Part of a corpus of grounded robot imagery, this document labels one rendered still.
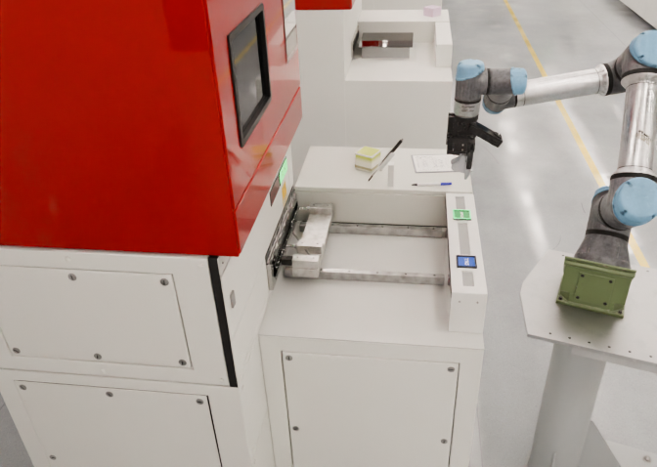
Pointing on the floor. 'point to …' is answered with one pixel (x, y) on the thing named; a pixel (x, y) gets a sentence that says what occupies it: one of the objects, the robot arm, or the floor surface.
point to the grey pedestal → (576, 419)
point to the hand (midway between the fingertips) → (467, 175)
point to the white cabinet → (370, 402)
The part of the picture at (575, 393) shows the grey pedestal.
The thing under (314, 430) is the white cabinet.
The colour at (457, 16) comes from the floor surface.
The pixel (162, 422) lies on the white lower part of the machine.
